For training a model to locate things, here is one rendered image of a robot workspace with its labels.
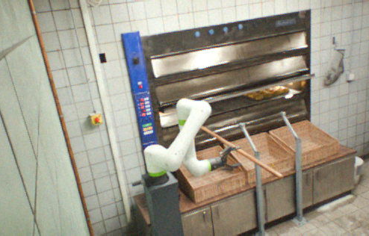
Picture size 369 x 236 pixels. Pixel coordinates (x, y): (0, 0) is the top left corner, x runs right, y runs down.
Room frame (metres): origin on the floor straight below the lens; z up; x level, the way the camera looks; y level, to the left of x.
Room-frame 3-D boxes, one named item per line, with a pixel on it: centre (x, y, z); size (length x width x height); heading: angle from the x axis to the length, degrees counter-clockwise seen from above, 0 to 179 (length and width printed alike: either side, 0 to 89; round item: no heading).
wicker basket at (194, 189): (2.91, -0.19, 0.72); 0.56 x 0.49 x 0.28; 111
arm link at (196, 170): (2.09, -0.08, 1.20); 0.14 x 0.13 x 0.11; 110
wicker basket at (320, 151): (3.31, -1.31, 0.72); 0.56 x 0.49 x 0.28; 111
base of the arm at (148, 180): (1.97, 0.26, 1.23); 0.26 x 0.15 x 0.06; 110
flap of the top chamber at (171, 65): (3.35, -0.64, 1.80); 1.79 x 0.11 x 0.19; 110
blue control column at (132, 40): (3.87, 0.67, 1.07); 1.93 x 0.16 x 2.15; 20
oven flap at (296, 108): (3.35, -0.64, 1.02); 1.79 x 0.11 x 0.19; 110
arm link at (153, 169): (1.98, 0.20, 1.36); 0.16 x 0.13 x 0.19; 42
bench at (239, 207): (3.05, -0.63, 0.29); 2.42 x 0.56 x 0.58; 110
